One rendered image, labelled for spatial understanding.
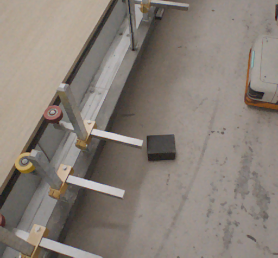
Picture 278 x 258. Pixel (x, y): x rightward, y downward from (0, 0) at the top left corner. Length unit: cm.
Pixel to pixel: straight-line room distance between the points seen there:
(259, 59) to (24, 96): 176
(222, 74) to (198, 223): 132
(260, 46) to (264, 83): 39
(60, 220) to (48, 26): 106
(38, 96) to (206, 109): 143
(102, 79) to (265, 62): 130
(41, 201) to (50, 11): 109
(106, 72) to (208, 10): 180
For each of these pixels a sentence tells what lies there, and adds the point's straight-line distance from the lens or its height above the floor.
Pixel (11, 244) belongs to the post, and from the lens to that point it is 107.
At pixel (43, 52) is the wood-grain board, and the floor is 90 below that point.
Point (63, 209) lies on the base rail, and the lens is 137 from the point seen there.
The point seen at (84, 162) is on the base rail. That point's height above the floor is 70.
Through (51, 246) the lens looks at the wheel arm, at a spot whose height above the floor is 82.
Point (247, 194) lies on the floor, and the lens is 216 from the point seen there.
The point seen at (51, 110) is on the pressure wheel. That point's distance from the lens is 139.
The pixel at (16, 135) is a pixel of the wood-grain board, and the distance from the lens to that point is 137.
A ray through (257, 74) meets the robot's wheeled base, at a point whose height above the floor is 28.
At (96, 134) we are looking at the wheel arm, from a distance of 136.
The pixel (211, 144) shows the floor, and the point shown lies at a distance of 227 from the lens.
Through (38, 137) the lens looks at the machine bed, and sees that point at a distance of 143.
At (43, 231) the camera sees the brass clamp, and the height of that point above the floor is 83.
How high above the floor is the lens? 195
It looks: 56 degrees down
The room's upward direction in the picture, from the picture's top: 5 degrees counter-clockwise
